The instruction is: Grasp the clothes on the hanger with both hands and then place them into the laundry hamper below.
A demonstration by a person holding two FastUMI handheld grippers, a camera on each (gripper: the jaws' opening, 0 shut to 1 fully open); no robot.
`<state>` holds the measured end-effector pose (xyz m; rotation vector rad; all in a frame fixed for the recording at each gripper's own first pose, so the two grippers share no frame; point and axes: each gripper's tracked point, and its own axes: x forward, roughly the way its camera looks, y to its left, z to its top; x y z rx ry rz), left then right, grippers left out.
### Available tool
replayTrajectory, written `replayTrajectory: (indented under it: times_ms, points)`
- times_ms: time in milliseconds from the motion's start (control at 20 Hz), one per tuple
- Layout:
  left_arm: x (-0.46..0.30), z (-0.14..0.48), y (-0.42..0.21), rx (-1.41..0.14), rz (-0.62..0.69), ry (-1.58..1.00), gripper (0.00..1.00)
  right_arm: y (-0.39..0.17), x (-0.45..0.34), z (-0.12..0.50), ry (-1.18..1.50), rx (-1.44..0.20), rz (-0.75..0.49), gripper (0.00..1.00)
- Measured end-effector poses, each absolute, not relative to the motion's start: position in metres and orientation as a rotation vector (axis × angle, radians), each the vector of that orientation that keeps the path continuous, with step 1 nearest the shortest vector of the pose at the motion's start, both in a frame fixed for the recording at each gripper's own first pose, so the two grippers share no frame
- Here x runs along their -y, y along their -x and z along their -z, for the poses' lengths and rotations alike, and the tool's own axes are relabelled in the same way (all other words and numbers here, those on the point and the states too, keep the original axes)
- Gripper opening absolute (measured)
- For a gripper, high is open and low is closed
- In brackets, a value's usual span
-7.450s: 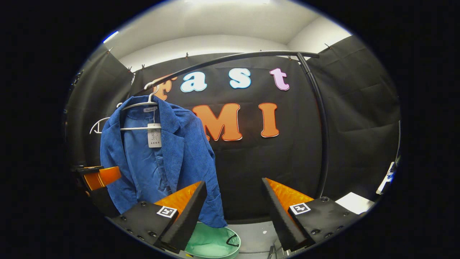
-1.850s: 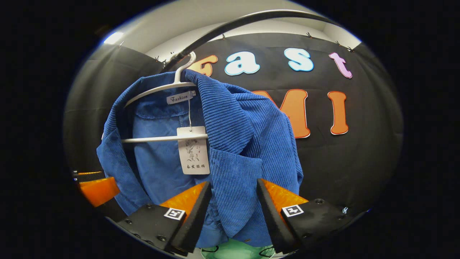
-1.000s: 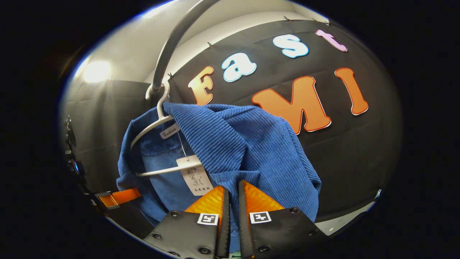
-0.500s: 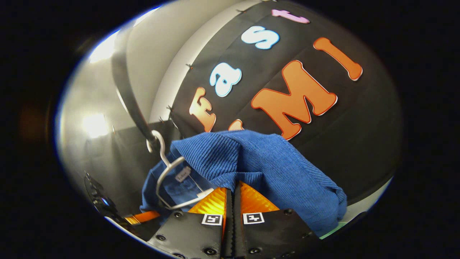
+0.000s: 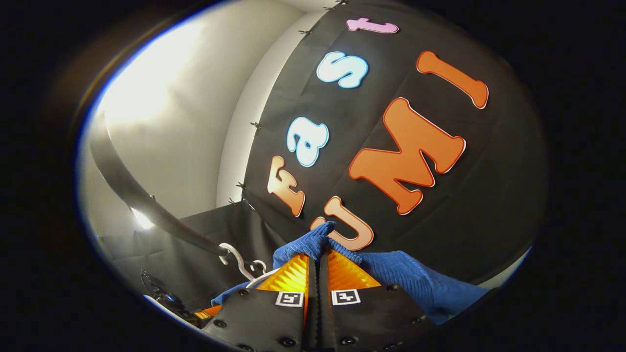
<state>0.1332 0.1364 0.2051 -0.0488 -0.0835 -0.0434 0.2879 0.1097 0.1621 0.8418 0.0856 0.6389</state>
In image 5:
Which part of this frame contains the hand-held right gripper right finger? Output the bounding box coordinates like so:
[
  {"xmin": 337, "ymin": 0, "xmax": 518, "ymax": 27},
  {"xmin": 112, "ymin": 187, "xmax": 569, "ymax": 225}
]
[{"xmin": 318, "ymin": 247, "xmax": 438, "ymax": 352}]

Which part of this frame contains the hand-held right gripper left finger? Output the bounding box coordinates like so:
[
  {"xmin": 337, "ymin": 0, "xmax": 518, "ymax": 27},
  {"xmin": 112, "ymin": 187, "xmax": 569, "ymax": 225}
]
[{"xmin": 201, "ymin": 252, "xmax": 316, "ymax": 352}]

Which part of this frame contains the blue corduroy jacket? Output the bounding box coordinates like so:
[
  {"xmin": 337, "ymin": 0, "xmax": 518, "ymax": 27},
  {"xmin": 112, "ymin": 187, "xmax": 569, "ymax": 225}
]
[{"xmin": 210, "ymin": 221, "xmax": 490, "ymax": 326}]

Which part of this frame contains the white hanger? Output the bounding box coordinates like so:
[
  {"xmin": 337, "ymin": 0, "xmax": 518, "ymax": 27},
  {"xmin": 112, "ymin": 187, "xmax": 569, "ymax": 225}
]
[{"xmin": 218, "ymin": 242, "xmax": 280, "ymax": 290}]

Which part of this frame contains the black clothes rack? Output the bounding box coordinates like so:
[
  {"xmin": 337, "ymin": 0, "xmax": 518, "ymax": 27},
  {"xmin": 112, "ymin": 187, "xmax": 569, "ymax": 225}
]
[{"xmin": 88, "ymin": 110, "xmax": 265, "ymax": 274}]

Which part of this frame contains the ceiling light strip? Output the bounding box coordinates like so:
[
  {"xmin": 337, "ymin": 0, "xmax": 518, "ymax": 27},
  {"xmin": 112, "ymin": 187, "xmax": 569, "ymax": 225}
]
[{"xmin": 130, "ymin": 208, "xmax": 156, "ymax": 230}]

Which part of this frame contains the row of small cloth clips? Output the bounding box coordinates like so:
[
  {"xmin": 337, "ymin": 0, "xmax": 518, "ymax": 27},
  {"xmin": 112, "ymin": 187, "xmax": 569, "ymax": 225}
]
[{"xmin": 227, "ymin": 0, "xmax": 349, "ymax": 206}]

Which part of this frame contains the black backdrop cloth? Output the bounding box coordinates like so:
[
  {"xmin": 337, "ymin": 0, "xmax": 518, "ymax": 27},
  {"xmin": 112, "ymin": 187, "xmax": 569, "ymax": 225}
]
[{"xmin": 98, "ymin": 0, "xmax": 548, "ymax": 313}]

